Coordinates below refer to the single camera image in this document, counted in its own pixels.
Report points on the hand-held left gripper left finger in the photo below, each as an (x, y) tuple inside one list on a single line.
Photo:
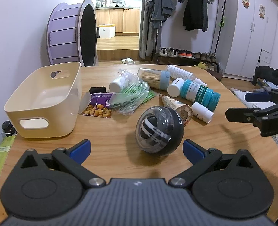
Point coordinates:
[(81, 151)]

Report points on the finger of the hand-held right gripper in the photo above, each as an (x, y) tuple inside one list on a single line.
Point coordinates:
[(242, 115), (256, 96)]

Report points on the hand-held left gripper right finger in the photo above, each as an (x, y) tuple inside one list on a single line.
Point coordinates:
[(191, 151)]

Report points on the black gyro ball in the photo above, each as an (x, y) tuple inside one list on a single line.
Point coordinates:
[(157, 131)]

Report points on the small white pill bottle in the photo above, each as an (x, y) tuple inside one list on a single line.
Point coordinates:
[(201, 110)]

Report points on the paper cone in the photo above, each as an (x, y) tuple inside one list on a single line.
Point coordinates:
[(176, 107)]

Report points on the teal capped supplement bottle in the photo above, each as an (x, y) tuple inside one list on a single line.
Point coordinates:
[(197, 94)]

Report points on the beige plastic basket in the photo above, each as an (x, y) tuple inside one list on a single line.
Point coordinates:
[(42, 98)]

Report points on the white wide capped bottle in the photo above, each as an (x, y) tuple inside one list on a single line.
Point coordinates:
[(175, 87)]

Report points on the bag of green floss picks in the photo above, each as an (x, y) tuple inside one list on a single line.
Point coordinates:
[(131, 94)]

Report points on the white spray bottle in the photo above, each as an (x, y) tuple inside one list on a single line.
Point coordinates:
[(179, 71)]

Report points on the toothpick jar with blue lid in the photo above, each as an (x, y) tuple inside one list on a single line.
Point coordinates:
[(150, 77)]

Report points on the black bag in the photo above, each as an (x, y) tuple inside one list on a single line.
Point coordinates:
[(270, 74)]

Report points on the white drawer unit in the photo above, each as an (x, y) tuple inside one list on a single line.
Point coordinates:
[(265, 56)]

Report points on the brown cardboard box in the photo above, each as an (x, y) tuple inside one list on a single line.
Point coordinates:
[(215, 75)]

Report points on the purple snack packet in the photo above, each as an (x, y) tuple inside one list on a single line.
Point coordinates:
[(99, 108)]

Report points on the white wardrobe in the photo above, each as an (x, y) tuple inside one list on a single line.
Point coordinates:
[(247, 40)]

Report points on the yellow plush toy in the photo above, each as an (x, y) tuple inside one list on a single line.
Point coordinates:
[(203, 66)]

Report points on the small black cloth roll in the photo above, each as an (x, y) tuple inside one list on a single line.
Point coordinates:
[(97, 89)]

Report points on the white plastic bottle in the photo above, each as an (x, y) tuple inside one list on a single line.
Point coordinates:
[(116, 84)]

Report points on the dark bottle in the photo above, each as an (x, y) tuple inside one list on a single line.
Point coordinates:
[(8, 127)]

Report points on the green box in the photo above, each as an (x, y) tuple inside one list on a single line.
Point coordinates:
[(1, 153)]

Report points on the row of shoes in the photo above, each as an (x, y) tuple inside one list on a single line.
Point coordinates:
[(188, 54)]

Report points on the green hanging item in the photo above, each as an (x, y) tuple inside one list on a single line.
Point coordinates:
[(221, 22)]

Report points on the cartoon mouse sticker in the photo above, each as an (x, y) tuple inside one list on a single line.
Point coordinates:
[(262, 11), (246, 0)]

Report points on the black clothes rack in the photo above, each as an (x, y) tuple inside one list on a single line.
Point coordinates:
[(176, 60)]

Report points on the white slipper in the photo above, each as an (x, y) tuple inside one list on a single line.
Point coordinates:
[(128, 61)]

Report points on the black coat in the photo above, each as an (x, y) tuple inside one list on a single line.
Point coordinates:
[(195, 9)]

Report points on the purple cat wheel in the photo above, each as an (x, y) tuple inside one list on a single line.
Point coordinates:
[(63, 35)]

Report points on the grey curtain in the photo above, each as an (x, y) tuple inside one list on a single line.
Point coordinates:
[(144, 40)]

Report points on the white foam box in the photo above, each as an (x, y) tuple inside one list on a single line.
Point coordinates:
[(107, 31)]

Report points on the grey hoodie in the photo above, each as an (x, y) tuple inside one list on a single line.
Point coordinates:
[(160, 7)]

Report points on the wooden kitchen cabinets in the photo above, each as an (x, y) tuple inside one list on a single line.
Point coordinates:
[(120, 20)]

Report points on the dishes on kitchen counter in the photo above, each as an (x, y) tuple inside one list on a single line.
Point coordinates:
[(108, 3)]

